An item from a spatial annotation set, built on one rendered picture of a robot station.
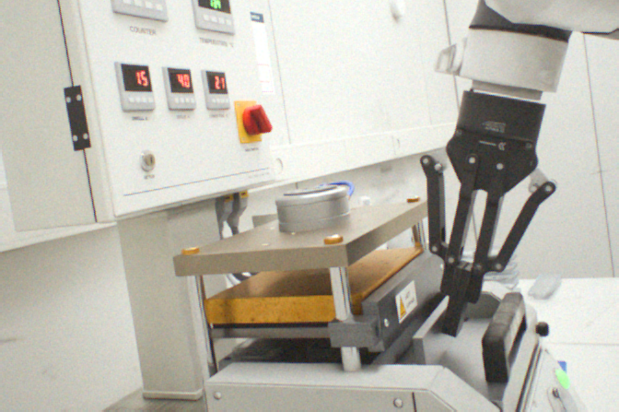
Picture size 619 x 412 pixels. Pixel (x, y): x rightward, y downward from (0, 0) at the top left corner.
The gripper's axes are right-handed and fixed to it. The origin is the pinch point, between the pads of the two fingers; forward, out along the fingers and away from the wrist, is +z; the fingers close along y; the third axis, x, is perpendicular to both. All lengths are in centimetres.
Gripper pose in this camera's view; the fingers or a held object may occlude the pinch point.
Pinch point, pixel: (459, 298)
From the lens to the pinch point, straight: 65.4
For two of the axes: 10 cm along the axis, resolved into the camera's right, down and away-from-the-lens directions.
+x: 4.2, -1.1, 9.0
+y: 8.9, 2.3, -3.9
